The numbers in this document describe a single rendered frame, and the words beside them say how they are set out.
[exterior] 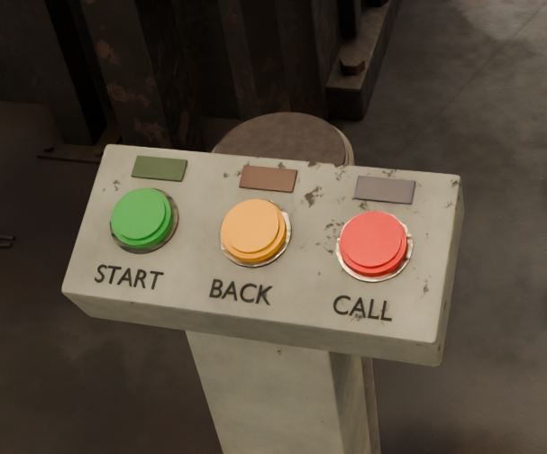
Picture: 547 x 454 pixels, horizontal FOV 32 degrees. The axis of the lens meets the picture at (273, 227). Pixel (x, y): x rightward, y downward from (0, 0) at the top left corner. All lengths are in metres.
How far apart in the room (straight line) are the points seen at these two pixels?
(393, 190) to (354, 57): 1.02
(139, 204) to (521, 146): 1.02
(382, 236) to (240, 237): 0.09
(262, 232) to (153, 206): 0.08
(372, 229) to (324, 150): 0.21
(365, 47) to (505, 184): 0.35
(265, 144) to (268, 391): 0.22
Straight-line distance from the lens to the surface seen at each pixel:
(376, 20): 1.72
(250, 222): 0.59
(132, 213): 0.61
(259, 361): 0.64
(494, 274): 1.36
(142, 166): 0.64
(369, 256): 0.56
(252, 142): 0.79
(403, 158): 1.54
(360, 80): 1.58
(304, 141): 0.78
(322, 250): 0.58
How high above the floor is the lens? 1.02
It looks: 45 degrees down
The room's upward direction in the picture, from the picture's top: 10 degrees counter-clockwise
